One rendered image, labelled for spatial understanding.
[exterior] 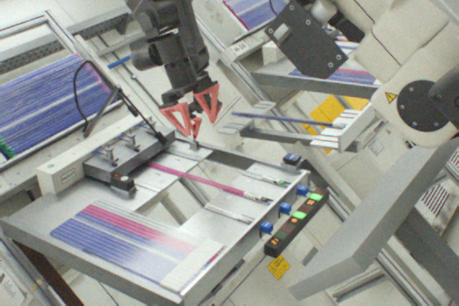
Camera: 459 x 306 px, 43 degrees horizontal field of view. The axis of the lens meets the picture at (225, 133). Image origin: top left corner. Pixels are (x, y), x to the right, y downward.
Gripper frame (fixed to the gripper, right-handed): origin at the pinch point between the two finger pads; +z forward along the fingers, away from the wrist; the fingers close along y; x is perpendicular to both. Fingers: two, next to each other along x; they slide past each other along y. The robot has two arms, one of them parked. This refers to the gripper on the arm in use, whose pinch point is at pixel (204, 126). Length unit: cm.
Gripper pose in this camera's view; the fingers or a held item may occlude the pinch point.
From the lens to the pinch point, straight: 195.9
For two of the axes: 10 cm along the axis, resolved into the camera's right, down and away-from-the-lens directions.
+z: 0.6, 8.8, 4.7
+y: -5.6, 4.2, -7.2
